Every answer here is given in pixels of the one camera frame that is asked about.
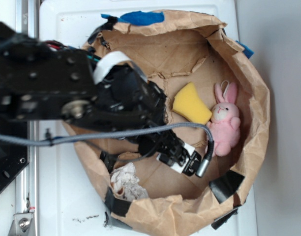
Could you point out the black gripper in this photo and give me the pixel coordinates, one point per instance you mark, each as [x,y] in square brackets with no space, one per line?
[171,148]

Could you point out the white plastic tray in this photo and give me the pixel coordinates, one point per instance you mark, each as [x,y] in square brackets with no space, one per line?
[68,203]

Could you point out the crumpled white cloth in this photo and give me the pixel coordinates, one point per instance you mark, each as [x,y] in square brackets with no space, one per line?
[125,183]

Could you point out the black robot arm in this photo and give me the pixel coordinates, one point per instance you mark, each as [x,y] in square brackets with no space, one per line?
[40,83]

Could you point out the metal corner bracket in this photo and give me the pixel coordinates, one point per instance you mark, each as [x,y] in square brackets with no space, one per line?
[22,225]

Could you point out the yellow sponge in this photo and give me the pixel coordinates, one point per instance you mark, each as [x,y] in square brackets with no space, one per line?
[188,104]

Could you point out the brown paper bag bin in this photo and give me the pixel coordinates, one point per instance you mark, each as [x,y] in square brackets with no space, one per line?
[185,47]

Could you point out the aluminium frame rail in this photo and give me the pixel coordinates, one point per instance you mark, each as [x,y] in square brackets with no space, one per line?
[27,199]

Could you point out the pink plush bunny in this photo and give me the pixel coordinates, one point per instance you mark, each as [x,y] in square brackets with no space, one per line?
[225,121]

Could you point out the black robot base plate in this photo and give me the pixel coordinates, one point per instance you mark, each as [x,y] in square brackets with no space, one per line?
[13,158]

